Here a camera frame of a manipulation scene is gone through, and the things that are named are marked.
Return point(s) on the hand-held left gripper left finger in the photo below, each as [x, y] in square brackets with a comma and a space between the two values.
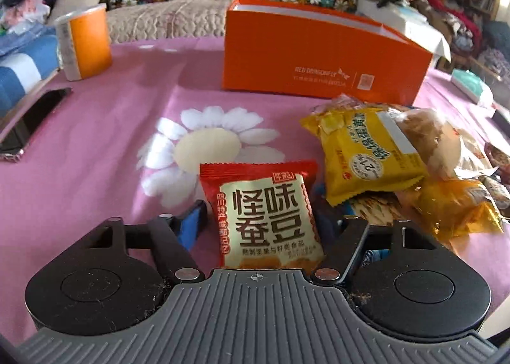
[193, 224]

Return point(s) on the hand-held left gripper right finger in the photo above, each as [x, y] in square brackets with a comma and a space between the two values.
[350, 244]

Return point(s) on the blue snack packet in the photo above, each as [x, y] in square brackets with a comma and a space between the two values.
[378, 255]

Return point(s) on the red snack packet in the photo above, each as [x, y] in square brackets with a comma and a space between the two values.
[263, 216]

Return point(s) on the orange cardboard box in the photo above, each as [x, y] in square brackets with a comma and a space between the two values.
[318, 57]

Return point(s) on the yellow snack packet green print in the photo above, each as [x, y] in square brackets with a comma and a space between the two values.
[366, 148]

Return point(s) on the orange-yellow snack packet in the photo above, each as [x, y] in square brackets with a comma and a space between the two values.
[454, 204]

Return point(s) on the pink floral tablecloth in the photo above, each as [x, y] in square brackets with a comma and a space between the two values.
[119, 128]

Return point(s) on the clear bread packet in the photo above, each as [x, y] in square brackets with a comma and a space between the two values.
[434, 140]

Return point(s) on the dark patterned snack packet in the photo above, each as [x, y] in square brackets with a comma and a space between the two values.
[498, 156]

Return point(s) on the black smartphone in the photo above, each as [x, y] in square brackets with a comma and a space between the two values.
[34, 120]

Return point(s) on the teal tissue pack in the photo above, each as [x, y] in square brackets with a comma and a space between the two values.
[472, 87]

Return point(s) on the beige quilted blanket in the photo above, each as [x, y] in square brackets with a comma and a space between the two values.
[167, 21]

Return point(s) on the orange paper cup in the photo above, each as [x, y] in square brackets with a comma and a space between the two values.
[85, 43]

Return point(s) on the white cloth covered table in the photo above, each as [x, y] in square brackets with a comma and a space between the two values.
[410, 25]

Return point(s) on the blue white striped cloth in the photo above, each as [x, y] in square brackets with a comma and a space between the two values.
[24, 65]

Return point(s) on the pile of clothing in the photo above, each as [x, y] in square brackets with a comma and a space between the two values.
[494, 41]

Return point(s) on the red cloth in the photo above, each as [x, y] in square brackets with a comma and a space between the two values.
[442, 3]

